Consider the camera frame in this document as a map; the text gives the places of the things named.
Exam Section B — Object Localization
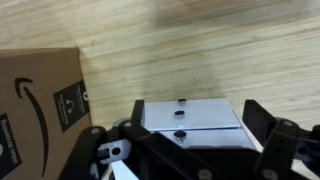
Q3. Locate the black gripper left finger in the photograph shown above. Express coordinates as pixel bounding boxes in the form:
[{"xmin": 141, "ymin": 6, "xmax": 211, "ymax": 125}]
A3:
[{"xmin": 58, "ymin": 99, "xmax": 158, "ymax": 180}]

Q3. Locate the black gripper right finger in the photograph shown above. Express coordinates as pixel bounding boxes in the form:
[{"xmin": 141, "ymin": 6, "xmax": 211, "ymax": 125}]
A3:
[{"xmin": 241, "ymin": 99, "xmax": 320, "ymax": 180}]

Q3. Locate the large Amazon cardboard box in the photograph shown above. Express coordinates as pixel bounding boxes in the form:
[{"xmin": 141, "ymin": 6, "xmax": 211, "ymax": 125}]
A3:
[{"xmin": 0, "ymin": 47, "xmax": 93, "ymax": 180}]

